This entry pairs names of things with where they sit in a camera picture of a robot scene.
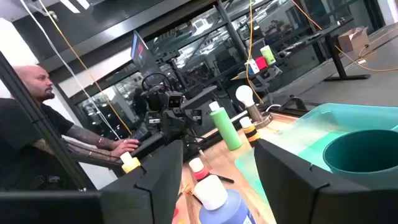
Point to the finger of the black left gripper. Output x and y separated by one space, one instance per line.
167 127
181 127

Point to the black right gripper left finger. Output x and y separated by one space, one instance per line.
149 199

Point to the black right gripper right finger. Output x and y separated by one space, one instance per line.
295 193

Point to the green large paint bottle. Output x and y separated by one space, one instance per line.
225 129

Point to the yellow large paint bottle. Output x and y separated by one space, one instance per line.
130 165

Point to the black paintbrush orange bristles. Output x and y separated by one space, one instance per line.
187 190

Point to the red-orange small paint bottle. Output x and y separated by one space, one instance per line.
196 165

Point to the ochre small paint bottle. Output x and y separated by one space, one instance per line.
250 132

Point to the blue large paint bottle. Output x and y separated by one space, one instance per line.
224 208

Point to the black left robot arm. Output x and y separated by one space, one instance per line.
155 102

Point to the grey desk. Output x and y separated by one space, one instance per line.
202 96

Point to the person's hand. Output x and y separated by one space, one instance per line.
124 147

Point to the light bulb on brass base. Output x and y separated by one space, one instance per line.
245 95

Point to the translucent teal plastic tray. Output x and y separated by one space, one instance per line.
311 137

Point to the white blue box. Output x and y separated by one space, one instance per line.
253 67

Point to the dark teal plastic cup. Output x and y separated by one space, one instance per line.
363 155

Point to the tilted computer monitor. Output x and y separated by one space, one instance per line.
141 53

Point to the red box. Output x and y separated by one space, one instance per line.
261 63

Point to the black table clamp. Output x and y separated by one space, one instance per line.
292 104

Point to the light green canister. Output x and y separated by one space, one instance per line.
268 55

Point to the black desk with leg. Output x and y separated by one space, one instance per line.
337 59

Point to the person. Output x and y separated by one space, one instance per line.
18 130

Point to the cardboard box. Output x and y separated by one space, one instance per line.
353 40

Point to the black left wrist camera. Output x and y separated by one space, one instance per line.
175 100

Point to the black rig post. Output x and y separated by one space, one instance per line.
40 121

